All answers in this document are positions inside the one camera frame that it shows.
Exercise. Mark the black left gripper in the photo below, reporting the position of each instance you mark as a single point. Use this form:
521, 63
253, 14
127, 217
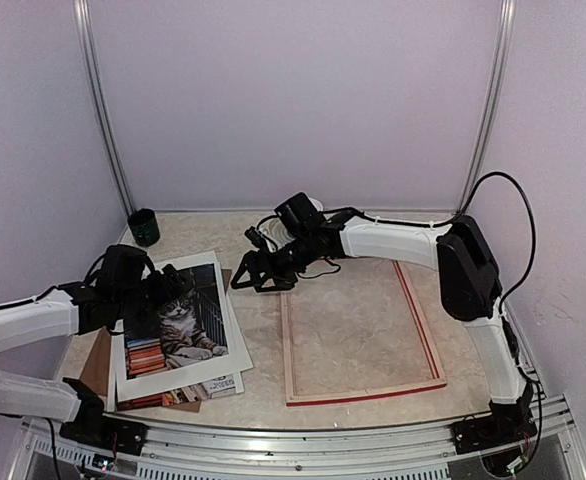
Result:
164, 294

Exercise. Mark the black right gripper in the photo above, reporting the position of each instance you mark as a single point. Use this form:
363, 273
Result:
252, 259

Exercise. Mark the white mat board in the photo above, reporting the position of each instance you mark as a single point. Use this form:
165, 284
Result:
236, 361

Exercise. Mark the red wooden picture frame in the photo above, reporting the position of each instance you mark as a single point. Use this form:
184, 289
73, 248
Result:
423, 340

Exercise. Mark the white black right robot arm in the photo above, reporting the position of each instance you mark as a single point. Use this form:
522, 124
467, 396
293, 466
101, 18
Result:
469, 285

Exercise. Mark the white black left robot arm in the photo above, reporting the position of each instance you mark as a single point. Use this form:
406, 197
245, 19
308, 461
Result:
122, 284

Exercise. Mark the cat photo print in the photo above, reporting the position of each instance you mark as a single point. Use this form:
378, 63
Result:
184, 332

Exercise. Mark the grey striped plate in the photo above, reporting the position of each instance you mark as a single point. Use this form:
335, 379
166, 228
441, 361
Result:
274, 232

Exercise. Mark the dark green mug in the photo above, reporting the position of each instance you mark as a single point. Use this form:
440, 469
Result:
144, 227

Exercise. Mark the orange white bowl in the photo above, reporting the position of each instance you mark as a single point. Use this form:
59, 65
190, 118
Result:
317, 204

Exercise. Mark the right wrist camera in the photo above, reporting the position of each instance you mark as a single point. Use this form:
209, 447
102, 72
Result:
260, 240

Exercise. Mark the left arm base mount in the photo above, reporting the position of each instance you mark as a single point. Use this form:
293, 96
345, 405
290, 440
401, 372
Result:
107, 433

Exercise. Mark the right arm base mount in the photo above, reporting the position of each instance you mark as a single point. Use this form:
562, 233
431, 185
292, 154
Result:
473, 434

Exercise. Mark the left aluminium post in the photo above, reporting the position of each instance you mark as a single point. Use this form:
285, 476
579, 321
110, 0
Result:
83, 21

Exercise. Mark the aluminium post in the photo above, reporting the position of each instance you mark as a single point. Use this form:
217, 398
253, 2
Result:
491, 102
83, 21

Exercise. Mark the right aluminium post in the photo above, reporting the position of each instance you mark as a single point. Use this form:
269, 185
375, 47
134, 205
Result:
491, 102

